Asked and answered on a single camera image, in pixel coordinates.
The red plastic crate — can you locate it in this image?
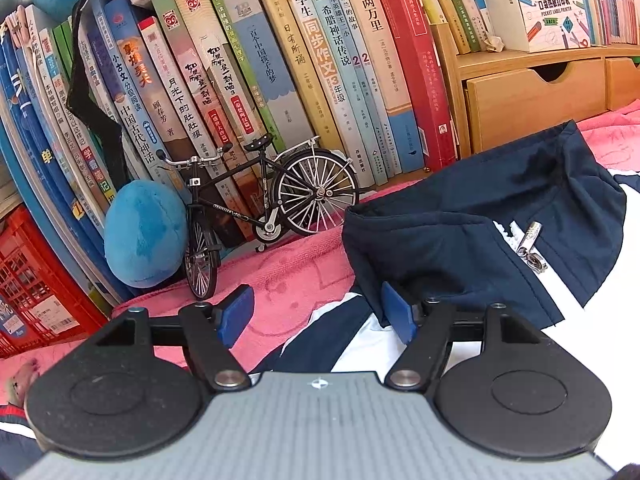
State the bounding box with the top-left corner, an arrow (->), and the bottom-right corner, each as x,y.
0,205 -> 108,358

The blue plush ball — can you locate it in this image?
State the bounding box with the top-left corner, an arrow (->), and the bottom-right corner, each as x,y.
104,179 -> 190,289

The white and navy jacket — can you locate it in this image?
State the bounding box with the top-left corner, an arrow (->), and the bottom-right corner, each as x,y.
250,119 -> 640,466

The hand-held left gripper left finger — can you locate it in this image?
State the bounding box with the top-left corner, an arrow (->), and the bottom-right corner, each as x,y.
80,284 -> 255,393

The black model bicycle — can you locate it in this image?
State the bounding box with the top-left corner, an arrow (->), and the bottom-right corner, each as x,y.
156,133 -> 360,302

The black bag strap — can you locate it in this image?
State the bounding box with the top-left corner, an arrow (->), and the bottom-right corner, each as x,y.
66,0 -> 132,196

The white printer box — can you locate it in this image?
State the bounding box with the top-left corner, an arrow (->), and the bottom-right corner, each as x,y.
475,0 -> 593,54

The row of upright books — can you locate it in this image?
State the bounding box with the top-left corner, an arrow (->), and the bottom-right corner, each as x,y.
0,0 -> 640,306

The wooden drawer organizer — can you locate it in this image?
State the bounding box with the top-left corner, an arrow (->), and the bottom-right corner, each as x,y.
431,22 -> 640,163

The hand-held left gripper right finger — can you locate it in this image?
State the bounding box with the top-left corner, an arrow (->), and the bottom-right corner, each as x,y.
382,281 -> 556,393

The pink rabbit print mat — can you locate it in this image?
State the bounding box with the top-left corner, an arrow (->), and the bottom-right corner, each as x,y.
0,105 -> 640,411

